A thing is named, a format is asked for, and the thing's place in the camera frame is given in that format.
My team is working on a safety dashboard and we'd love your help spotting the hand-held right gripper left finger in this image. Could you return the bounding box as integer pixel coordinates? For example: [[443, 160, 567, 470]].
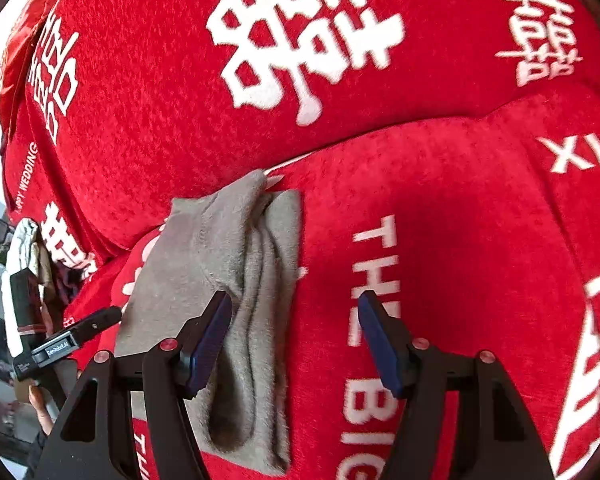
[[32, 290, 233, 480]]

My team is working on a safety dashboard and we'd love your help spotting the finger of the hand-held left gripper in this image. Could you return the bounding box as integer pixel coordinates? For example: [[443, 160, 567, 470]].
[[65, 306, 124, 347]]

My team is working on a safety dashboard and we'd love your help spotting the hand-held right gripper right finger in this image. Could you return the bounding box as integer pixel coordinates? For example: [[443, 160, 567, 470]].
[[357, 290, 556, 480]]

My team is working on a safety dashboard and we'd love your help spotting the grey knitted sweater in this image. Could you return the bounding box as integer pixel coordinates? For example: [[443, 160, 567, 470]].
[[114, 169, 304, 476]]

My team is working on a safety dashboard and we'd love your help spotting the person's left hand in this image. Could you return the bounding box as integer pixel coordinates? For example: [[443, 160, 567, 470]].
[[27, 369, 83, 438]]

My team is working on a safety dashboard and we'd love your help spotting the white floral folded quilt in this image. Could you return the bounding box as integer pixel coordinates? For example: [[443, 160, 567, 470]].
[[2, 217, 43, 356]]

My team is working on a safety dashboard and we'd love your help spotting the brown cloth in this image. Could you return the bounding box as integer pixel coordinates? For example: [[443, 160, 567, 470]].
[[36, 247, 57, 306]]

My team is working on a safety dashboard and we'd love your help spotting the dark plaid cloth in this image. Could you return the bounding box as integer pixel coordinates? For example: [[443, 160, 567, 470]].
[[54, 259, 97, 303]]

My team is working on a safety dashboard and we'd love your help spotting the red printed sofa cover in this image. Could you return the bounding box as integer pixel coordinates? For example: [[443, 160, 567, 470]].
[[0, 0, 600, 480]]

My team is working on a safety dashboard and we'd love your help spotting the red satin cushion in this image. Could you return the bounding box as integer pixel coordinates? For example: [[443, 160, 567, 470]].
[[0, 0, 76, 136]]

